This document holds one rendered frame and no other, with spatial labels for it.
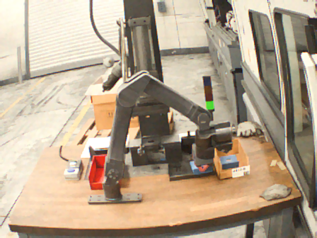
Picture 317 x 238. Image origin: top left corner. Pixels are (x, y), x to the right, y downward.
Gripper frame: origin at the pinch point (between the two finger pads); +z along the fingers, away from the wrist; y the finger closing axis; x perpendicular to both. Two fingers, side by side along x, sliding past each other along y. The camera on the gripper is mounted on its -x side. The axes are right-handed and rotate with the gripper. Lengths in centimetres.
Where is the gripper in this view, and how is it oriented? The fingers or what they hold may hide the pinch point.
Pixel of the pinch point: (202, 169)
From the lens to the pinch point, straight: 187.4
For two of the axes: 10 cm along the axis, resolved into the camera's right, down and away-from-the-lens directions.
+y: -1.1, -6.9, 7.1
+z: 0.6, 7.1, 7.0
